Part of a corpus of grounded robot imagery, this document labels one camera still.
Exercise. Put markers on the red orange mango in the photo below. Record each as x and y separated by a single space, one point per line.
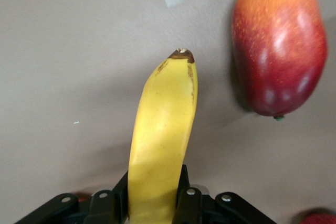
278 45

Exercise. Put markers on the yellow banana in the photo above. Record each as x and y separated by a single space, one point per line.
162 134

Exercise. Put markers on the red apple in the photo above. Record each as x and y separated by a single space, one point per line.
320 218

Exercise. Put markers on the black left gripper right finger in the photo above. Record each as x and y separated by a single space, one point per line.
191 203

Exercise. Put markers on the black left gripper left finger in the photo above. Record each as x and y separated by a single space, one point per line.
102 205

